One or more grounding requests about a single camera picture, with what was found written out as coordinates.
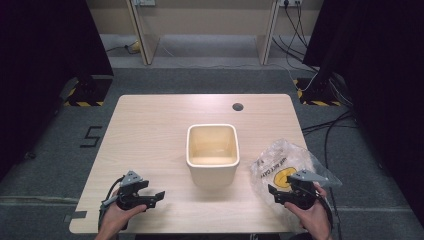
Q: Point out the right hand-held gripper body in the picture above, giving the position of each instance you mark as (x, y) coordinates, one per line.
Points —
(301, 196)

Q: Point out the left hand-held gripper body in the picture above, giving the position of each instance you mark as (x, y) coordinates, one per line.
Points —
(128, 200)

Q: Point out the clear plastic bag yellow print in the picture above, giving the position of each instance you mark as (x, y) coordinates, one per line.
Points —
(276, 156)

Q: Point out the cream square bin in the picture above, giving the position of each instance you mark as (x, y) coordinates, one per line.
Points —
(213, 175)

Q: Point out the person's left hand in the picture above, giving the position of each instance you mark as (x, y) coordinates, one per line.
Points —
(113, 220)

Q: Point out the person's right hand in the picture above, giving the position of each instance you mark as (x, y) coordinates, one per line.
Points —
(316, 220)

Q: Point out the grey tape strip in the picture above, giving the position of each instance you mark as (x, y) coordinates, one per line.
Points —
(76, 215)

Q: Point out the black stand base striped tape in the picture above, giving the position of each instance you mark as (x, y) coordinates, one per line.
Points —
(316, 93)
(88, 91)

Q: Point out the black curtain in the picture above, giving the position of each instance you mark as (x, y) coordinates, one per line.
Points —
(383, 83)
(43, 66)

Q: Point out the yellow plug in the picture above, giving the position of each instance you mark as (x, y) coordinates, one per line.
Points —
(135, 46)

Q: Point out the white power strip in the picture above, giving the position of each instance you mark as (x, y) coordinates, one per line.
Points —
(290, 2)
(144, 2)

